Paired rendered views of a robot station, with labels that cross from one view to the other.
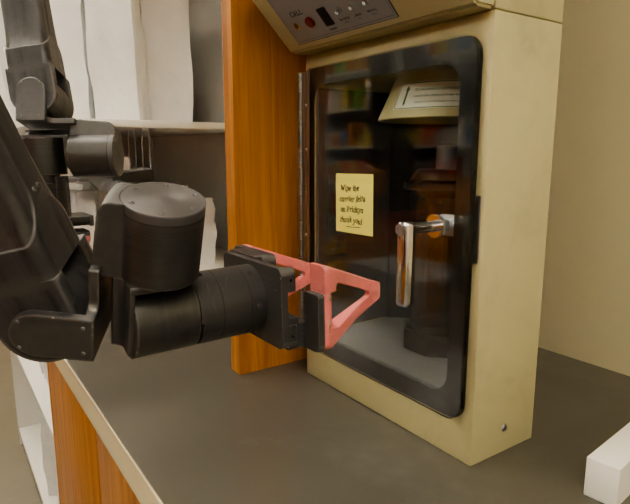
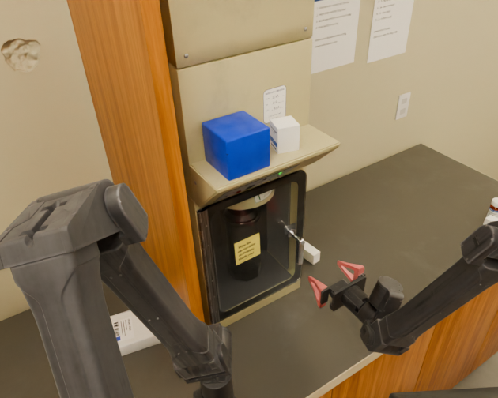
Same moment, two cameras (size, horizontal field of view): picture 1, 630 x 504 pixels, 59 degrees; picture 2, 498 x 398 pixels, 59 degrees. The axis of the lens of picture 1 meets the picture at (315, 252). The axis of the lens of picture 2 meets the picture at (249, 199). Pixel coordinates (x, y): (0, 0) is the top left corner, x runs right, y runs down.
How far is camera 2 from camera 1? 125 cm
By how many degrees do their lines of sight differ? 81
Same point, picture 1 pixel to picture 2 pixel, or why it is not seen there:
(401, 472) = (304, 306)
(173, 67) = not seen: outside the picture
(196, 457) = (299, 373)
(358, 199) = (250, 245)
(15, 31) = (199, 337)
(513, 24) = not seen: hidden behind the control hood
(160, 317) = not seen: hidden behind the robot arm
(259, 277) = (356, 285)
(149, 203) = (396, 287)
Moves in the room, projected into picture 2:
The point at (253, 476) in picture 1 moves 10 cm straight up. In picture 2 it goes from (311, 351) to (313, 328)
